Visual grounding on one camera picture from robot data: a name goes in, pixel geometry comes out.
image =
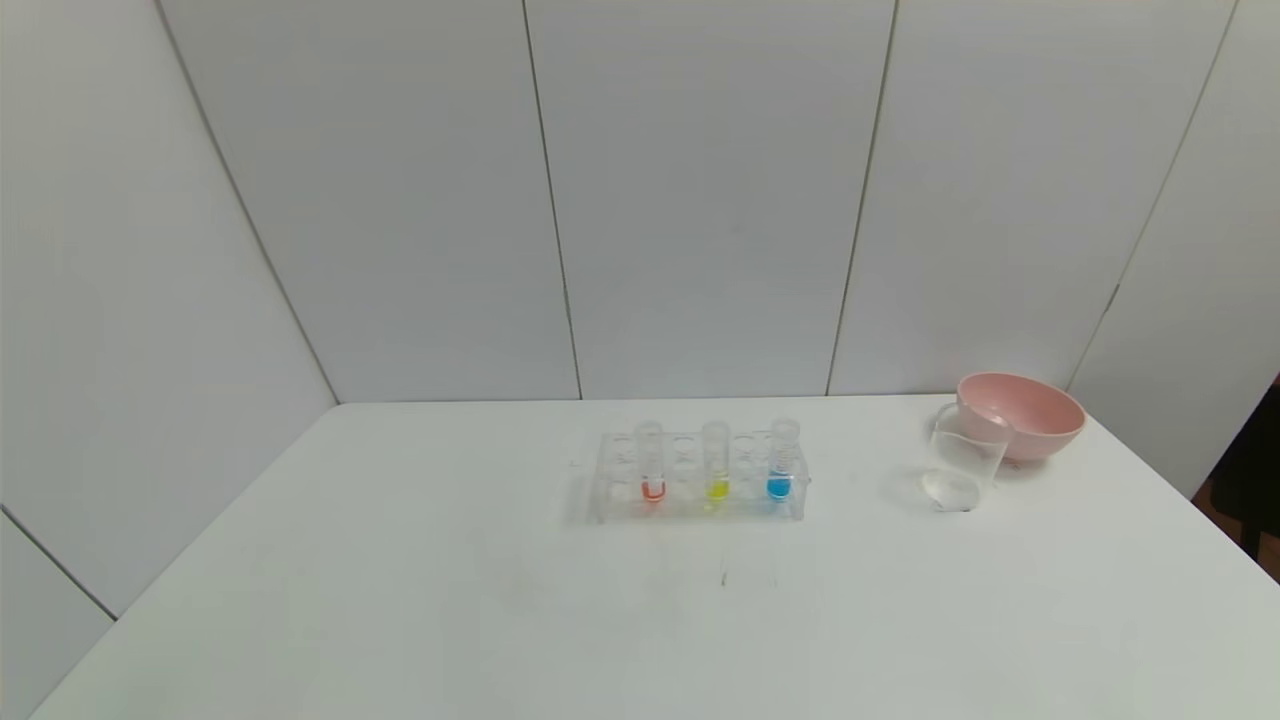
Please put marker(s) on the test tube with yellow pigment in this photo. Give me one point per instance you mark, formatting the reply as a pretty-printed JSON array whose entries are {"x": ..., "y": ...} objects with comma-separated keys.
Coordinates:
[{"x": 716, "y": 470}]

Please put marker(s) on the test tube with blue pigment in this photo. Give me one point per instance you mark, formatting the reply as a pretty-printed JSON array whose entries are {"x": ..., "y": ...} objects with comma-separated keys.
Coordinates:
[{"x": 783, "y": 470}]

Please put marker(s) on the clear acrylic test tube rack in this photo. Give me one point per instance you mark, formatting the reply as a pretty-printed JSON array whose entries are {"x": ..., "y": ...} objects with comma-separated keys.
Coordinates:
[{"x": 685, "y": 495}]

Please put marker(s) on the test tube with red pigment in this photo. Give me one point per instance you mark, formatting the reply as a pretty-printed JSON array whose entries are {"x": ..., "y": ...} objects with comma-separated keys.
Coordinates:
[{"x": 651, "y": 470}]

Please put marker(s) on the clear glass beaker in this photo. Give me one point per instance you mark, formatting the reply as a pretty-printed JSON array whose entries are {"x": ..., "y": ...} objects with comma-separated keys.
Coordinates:
[{"x": 965, "y": 470}]

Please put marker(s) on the dark background object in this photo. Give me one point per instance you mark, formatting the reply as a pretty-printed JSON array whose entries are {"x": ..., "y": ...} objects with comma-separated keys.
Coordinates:
[{"x": 1255, "y": 480}]

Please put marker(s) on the pink bowl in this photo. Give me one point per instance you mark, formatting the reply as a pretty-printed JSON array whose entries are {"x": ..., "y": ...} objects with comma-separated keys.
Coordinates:
[{"x": 1035, "y": 415}]

